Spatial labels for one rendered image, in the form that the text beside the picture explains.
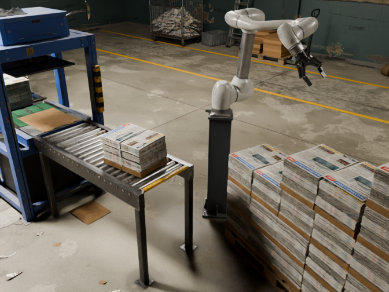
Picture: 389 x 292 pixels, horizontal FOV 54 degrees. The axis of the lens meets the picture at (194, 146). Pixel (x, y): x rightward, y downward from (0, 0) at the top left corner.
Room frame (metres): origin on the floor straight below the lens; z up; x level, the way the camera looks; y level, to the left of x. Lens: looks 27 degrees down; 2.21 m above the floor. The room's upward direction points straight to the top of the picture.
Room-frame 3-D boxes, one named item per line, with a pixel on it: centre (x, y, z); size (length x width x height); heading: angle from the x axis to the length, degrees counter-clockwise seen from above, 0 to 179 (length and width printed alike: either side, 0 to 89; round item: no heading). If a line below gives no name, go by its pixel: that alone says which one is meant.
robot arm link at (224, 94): (3.02, -0.23, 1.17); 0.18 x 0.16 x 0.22; 124
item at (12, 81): (3.74, 1.90, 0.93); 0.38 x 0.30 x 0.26; 50
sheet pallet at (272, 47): (9.02, -1.75, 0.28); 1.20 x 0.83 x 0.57; 50
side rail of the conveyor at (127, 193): (2.52, 0.85, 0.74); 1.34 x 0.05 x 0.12; 50
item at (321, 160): (2.09, -0.79, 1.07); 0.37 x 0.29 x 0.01; 123
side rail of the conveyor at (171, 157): (2.90, 0.53, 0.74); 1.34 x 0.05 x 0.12; 50
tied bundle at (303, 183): (2.10, -0.80, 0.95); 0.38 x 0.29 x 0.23; 123
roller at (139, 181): (2.37, 0.30, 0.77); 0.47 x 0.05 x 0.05; 140
